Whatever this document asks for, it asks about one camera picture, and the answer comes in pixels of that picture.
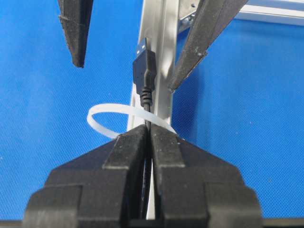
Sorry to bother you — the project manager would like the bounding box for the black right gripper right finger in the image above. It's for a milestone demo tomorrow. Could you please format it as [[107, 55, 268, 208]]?
[[151, 125, 263, 228]]

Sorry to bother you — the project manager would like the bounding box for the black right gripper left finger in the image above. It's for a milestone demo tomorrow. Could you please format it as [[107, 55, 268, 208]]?
[[22, 125, 147, 228]]

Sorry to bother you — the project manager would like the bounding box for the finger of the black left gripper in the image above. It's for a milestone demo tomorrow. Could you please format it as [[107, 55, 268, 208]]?
[[57, 0, 93, 68], [168, 0, 247, 92]]

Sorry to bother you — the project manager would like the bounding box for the black USB cable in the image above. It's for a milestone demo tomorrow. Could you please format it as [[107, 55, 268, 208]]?
[[132, 37, 157, 219]]

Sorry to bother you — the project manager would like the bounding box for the white zip tie loop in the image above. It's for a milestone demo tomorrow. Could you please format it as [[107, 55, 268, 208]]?
[[86, 103, 175, 139]]

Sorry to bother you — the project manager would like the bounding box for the silver aluminium extrusion frame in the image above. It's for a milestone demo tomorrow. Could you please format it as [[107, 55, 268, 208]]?
[[139, 0, 304, 218]]

